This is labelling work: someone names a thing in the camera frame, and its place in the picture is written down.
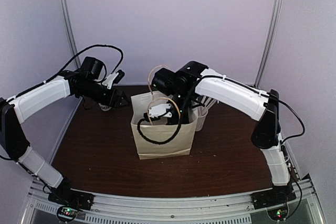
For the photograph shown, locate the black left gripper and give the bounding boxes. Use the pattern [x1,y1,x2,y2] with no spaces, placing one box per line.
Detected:
[78,80,131,109]

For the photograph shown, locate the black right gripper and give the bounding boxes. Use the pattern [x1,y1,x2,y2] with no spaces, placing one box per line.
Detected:
[168,91,193,138]

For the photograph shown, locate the brown paper takeout bag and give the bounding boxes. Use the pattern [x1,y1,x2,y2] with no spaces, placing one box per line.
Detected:
[130,64,198,160]

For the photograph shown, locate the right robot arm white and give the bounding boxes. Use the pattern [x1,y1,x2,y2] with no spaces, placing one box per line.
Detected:
[164,61,290,204]

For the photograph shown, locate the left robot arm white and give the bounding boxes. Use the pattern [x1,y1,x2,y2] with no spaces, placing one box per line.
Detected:
[1,70,128,205]

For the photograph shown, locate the white cup holding straws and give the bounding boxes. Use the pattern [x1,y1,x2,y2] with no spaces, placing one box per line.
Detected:
[195,109,208,132]

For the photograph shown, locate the stack of white paper cups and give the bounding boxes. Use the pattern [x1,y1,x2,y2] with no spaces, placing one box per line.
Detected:
[99,103,112,112]

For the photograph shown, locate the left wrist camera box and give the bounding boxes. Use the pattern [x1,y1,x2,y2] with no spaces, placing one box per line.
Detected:
[79,56,106,80]

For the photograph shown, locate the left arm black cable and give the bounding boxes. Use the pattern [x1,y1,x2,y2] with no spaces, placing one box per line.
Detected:
[52,44,124,78]

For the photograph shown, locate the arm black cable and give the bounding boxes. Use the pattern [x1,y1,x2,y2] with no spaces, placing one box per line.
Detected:
[52,44,124,78]
[136,98,190,145]

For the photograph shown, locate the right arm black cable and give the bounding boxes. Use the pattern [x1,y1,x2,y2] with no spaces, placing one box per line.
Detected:
[136,98,190,145]

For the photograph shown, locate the left aluminium corner post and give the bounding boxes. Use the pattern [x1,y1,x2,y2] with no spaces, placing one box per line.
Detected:
[60,0,77,55]

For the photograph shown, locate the aluminium corner post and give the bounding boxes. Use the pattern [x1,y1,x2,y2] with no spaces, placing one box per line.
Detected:
[60,0,77,55]
[254,0,283,88]

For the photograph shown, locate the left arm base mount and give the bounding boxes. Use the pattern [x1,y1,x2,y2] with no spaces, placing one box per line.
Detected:
[41,177,95,223]

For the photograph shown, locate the aluminium front rail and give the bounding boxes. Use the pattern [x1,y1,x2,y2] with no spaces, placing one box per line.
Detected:
[18,179,327,223]

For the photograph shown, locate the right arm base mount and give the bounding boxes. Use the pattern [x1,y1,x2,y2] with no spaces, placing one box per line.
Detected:
[251,176,302,223]

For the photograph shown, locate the right aluminium corner post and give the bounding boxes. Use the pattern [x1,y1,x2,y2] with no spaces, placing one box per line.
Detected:
[254,0,283,88]

